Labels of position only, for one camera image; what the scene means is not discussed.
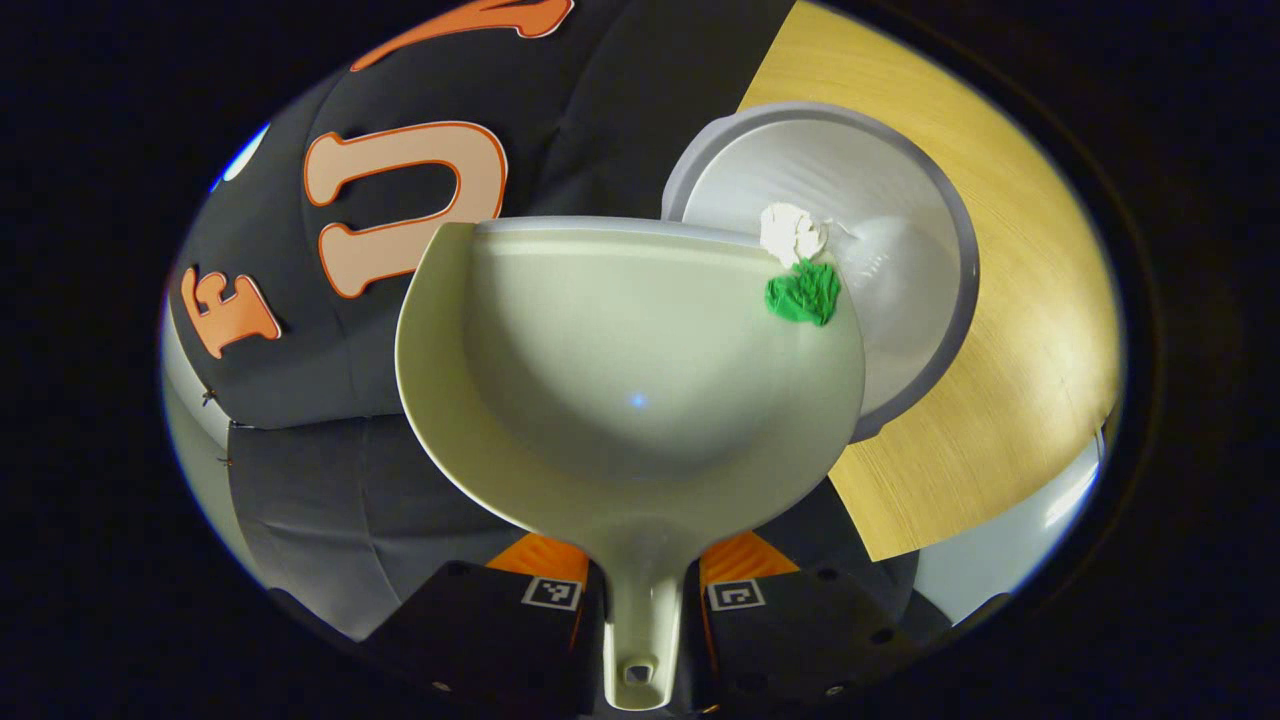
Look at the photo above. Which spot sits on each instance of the white plastic dustpan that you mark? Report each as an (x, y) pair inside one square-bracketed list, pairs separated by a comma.
[(620, 380)]

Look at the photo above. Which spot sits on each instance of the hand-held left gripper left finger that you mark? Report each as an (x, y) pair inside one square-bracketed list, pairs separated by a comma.
[(480, 640)]

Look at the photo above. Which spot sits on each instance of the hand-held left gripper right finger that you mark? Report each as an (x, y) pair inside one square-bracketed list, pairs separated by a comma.
[(800, 640)]

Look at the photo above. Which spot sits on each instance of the white ribbed garbage bin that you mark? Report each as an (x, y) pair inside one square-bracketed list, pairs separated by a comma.
[(880, 200)]

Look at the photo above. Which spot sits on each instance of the green paper ball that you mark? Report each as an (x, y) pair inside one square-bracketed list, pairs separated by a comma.
[(805, 295)]

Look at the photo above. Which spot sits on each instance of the white paper ball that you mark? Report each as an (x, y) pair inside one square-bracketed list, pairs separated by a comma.
[(790, 232)]

